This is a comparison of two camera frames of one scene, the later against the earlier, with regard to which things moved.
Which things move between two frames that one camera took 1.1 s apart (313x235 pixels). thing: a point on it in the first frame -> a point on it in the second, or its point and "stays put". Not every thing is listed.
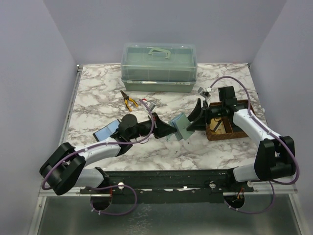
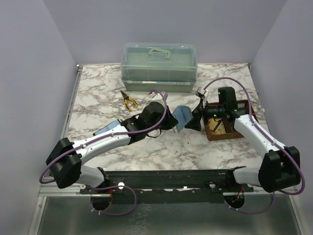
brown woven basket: (223, 127) stays put
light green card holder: (181, 123) -> (183, 114)
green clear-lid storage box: (158, 68) stays put
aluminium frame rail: (66, 128) stays put
